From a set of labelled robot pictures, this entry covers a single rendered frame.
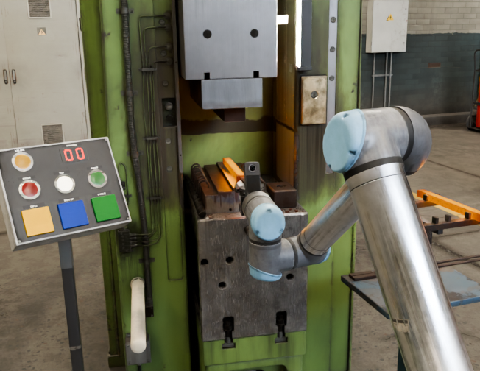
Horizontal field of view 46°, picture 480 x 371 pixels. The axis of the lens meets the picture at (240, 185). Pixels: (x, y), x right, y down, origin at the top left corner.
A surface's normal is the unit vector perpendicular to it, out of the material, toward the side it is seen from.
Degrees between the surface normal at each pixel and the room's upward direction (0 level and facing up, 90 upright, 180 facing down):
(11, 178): 60
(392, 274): 78
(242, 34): 90
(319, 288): 90
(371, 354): 0
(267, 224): 85
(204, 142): 90
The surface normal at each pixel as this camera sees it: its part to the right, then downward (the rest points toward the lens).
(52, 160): 0.49, -0.31
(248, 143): 0.18, 0.25
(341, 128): -0.92, 0.00
